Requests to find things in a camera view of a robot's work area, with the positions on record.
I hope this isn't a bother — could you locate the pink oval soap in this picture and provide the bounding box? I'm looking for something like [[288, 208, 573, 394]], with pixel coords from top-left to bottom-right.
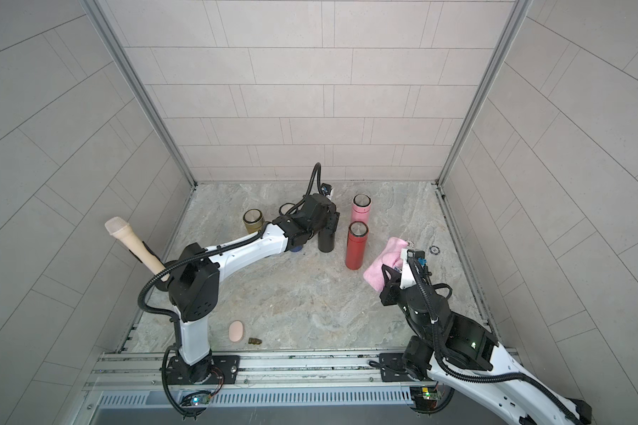
[[229, 321, 245, 343]]

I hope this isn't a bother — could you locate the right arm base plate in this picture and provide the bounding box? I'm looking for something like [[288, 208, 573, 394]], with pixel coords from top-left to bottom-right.
[[374, 352, 431, 383]]

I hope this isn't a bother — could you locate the pink thermos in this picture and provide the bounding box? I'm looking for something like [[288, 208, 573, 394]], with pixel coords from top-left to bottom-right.
[[350, 193, 372, 224]]

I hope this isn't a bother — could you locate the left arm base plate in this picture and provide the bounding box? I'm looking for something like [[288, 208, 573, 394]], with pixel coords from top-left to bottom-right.
[[161, 353, 240, 385]]

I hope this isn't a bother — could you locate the aluminium front rail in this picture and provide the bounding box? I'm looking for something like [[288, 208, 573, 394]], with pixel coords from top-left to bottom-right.
[[84, 347, 530, 393]]

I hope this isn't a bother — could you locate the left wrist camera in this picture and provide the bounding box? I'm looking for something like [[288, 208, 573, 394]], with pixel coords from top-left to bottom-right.
[[321, 183, 332, 198]]

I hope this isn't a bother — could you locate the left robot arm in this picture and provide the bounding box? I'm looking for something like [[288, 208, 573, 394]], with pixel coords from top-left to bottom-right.
[[138, 184, 340, 384]]

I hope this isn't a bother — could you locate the left circuit board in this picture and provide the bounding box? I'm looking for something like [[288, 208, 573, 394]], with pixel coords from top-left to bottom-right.
[[180, 391, 212, 407]]

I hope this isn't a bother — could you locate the circuit board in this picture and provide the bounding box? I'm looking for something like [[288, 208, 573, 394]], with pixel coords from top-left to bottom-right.
[[409, 387, 441, 414], [180, 391, 212, 407]]

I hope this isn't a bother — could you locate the black thermos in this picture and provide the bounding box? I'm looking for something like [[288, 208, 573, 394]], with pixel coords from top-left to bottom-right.
[[317, 228, 335, 253]]

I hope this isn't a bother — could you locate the right circuit board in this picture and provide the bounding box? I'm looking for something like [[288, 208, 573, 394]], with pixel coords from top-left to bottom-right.
[[409, 387, 441, 414]]

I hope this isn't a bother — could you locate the pink cloth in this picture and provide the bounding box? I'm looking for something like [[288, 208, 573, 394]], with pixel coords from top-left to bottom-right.
[[363, 237, 409, 292]]

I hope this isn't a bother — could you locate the red thermos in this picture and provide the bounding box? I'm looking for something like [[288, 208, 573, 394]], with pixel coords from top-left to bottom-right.
[[345, 221, 370, 270]]

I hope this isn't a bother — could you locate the beige microphone-shaped holder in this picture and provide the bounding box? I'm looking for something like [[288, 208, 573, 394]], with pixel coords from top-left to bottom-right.
[[105, 216, 166, 274]]

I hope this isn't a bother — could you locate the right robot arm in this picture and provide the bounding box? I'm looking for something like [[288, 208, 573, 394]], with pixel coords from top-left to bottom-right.
[[372, 259, 593, 424]]

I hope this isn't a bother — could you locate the gold thermos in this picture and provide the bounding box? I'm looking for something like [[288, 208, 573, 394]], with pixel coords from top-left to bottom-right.
[[242, 208, 265, 234]]

